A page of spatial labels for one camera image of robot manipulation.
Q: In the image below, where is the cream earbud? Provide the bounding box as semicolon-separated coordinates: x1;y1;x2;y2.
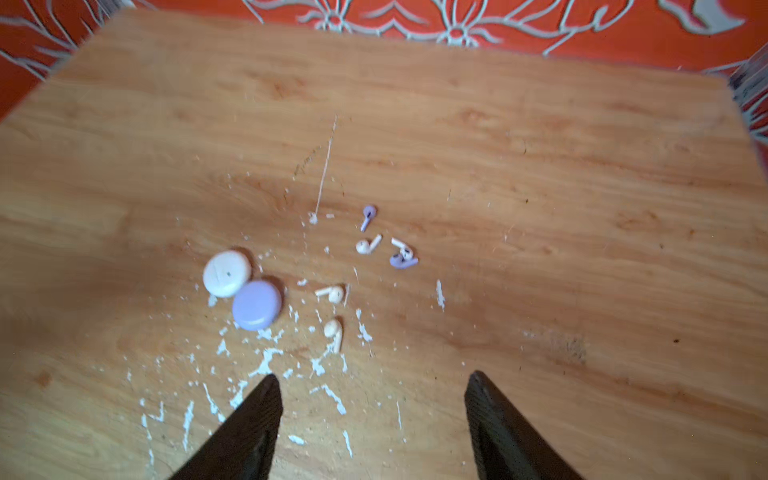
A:
324;319;343;354
315;285;346;304

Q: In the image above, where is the white earbud right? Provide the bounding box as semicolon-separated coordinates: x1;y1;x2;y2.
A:
391;238;415;261

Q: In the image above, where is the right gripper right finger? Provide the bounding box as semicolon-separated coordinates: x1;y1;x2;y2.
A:
464;371;581;479

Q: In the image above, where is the purple earbud lower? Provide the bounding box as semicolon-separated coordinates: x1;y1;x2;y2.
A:
390;254;419;269

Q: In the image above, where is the white round charging case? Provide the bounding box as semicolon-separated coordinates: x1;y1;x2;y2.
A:
203;250;252;298

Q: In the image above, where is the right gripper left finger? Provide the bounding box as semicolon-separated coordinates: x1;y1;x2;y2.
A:
172;374;283;479

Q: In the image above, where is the white earbud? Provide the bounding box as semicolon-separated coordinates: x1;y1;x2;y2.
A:
391;238;415;261
355;234;383;255

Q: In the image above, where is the purple earbud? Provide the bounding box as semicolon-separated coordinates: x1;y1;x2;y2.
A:
360;205;378;232
390;254;419;269

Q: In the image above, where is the purple earbud upper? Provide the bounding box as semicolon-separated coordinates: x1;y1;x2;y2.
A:
360;205;378;232

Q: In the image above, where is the purple round charging case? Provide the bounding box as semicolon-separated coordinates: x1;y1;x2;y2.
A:
232;280;282;331

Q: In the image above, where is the white earbud middle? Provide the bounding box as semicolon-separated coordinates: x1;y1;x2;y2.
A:
355;234;383;255

